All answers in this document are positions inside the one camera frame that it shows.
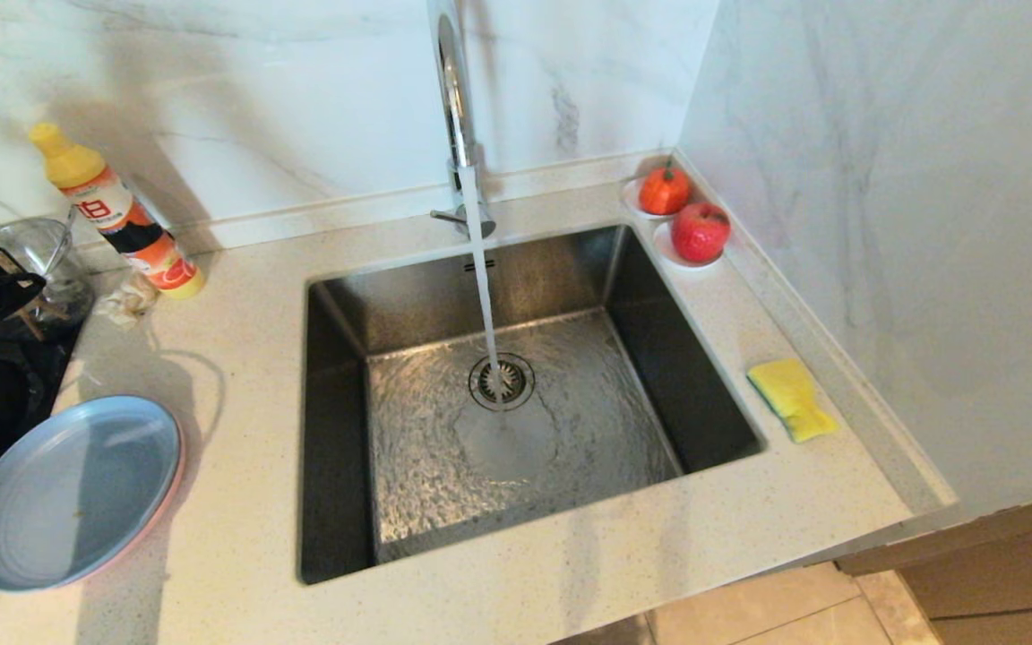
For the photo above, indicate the stainless steel sink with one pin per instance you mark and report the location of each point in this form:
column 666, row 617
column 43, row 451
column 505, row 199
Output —
column 641, row 358

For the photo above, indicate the wooden cabinet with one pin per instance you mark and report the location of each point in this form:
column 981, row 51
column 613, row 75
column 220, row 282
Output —
column 1000, row 573

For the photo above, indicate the pink plate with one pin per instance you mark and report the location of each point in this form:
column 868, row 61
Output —
column 174, row 488

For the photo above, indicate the orange toy pumpkin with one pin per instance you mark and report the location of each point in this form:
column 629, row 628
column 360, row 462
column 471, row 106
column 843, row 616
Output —
column 665, row 191

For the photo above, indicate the orange dish soap bottle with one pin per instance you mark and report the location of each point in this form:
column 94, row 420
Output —
column 122, row 219

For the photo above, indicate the light blue plate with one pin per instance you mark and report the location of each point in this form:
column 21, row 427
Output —
column 68, row 493

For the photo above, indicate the crumpled beige rag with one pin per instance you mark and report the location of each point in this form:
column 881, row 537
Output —
column 126, row 300

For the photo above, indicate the yellow green sponge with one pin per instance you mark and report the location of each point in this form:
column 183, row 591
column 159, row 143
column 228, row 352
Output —
column 789, row 394

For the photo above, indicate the chrome faucet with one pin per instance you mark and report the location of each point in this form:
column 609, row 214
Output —
column 455, row 116

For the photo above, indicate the red toy apple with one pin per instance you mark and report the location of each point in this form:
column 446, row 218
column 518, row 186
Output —
column 700, row 233

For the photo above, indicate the clear glass bowl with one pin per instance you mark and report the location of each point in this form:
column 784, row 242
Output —
column 41, row 251

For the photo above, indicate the metal drain strainer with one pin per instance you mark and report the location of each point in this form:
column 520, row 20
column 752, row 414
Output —
column 514, row 383

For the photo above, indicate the small white dish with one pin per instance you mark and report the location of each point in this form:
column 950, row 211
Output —
column 631, row 204
column 666, row 255

